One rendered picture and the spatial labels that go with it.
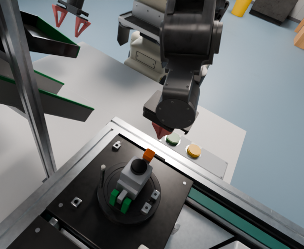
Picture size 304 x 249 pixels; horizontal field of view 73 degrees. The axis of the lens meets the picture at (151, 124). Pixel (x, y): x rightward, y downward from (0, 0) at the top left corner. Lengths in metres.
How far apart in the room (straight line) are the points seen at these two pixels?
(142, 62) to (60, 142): 0.67
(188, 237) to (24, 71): 0.47
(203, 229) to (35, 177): 0.46
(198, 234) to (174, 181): 0.14
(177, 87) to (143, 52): 0.87
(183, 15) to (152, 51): 0.82
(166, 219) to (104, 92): 0.56
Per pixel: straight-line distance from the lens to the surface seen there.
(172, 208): 0.50
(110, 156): 0.53
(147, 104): 0.40
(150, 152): 0.42
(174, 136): 0.60
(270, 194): 2.09
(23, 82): 0.35
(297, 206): 2.21
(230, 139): 0.87
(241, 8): 5.92
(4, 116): 0.80
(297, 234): 0.67
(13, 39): 0.32
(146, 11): 1.04
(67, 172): 0.53
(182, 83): 0.28
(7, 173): 0.67
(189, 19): 0.31
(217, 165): 0.62
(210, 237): 0.58
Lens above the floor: 1.42
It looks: 47 degrees down
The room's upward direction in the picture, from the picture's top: 19 degrees clockwise
